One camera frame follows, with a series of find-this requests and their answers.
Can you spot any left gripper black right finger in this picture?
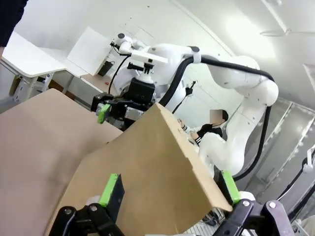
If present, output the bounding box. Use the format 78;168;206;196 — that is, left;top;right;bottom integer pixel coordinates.
216;169;297;236

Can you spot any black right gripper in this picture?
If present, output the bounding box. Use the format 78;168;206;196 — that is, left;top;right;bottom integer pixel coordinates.
91;77;157;130

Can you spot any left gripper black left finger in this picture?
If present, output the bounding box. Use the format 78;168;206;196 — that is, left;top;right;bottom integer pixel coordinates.
53;173;126;236

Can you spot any brown cardboard box with lid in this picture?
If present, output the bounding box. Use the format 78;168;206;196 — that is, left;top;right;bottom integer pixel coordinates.
45;102;233;236

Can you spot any black basket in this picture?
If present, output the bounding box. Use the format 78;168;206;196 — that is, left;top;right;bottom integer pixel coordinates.
97;60;115;77

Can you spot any seated person in black-white top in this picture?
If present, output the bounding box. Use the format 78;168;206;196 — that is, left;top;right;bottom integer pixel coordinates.
176;109;230;148

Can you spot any white board panel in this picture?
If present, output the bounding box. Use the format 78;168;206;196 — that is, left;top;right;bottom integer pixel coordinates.
66;26;113;77

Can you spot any white table with grey legs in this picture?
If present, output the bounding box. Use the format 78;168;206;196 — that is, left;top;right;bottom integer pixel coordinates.
1;31;67;101

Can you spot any person in dark buttoned shirt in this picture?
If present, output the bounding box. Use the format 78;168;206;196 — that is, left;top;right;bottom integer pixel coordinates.
0;0;30;49

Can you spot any white ceiling fan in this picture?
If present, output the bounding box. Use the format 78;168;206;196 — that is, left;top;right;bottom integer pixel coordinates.
259;23;315;37

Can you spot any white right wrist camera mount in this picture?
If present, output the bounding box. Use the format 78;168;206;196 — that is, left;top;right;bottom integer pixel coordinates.
126;48;169;83

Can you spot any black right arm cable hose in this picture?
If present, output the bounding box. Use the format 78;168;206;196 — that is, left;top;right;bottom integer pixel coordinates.
159;55;276;181

